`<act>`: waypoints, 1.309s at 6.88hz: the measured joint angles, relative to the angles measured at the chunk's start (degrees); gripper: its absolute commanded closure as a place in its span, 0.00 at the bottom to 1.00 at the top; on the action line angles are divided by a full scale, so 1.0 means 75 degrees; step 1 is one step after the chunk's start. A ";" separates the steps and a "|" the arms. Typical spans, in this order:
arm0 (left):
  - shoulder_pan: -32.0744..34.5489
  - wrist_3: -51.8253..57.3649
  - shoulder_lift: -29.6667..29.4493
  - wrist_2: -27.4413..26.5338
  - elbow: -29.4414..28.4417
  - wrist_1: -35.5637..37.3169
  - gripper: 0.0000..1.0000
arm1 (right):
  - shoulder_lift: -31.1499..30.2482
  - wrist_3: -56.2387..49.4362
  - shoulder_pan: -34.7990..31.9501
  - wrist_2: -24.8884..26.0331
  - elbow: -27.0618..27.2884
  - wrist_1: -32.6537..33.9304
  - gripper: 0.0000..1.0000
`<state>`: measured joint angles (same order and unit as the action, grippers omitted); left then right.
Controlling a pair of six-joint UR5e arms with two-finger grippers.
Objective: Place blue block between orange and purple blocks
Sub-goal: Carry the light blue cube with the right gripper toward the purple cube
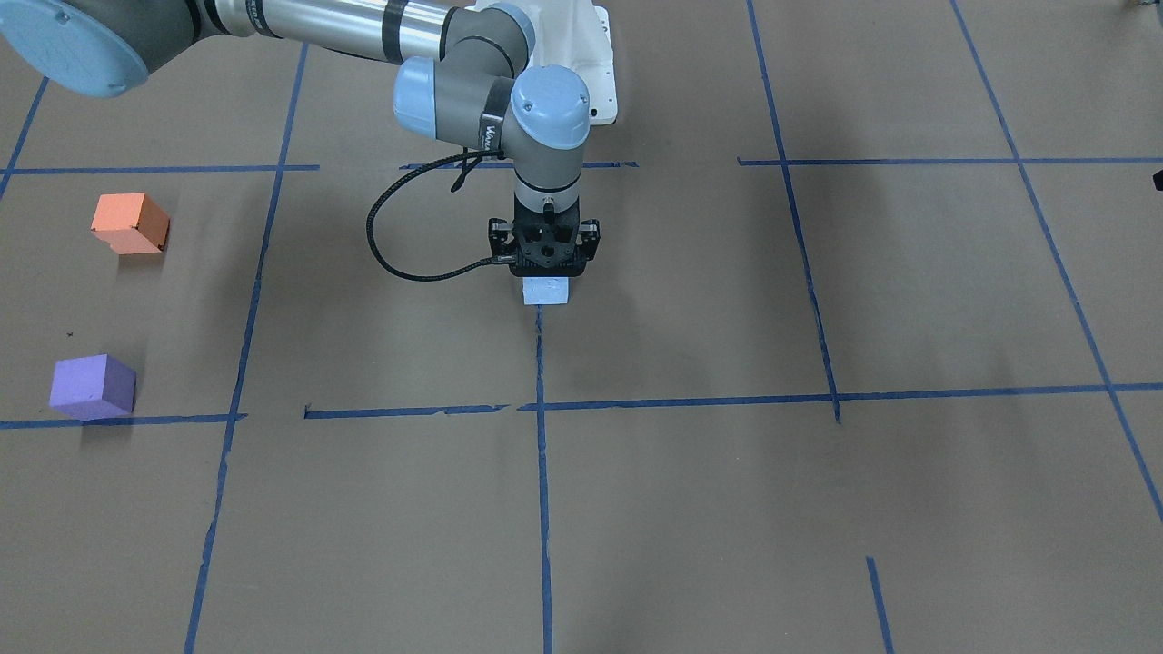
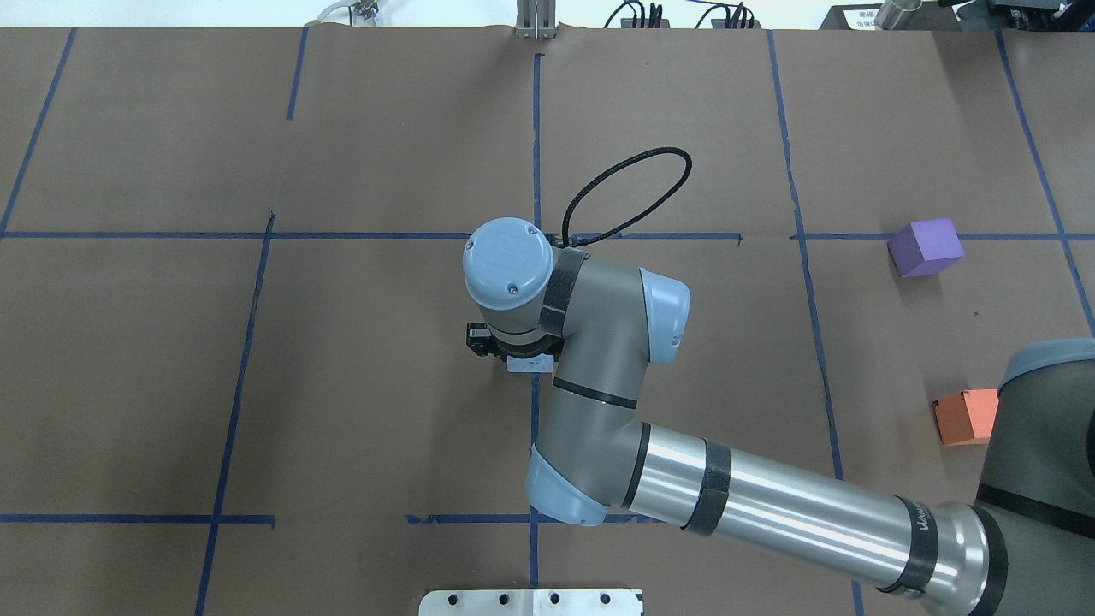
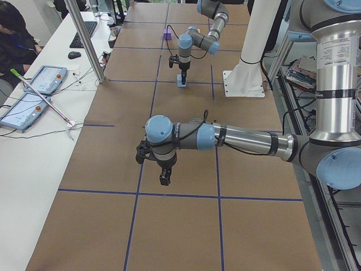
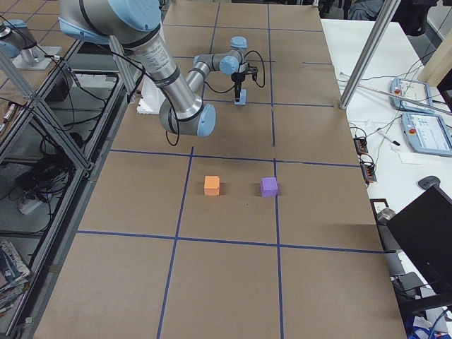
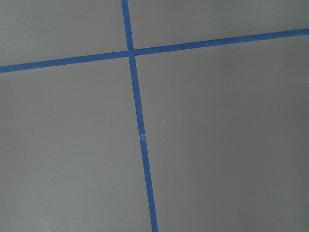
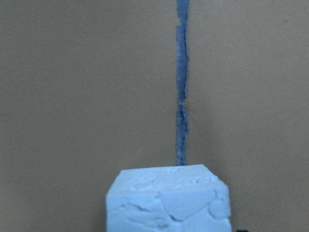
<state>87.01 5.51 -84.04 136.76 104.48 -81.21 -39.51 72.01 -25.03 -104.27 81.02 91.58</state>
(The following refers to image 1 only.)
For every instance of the orange foam block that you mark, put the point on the orange foam block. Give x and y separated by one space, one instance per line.
130 223

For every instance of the purple foam block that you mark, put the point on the purple foam block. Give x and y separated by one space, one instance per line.
92 388

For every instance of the light blue foam block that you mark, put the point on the light blue foam block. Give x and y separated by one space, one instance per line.
545 290

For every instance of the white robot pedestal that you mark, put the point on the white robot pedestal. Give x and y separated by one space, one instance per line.
577 36

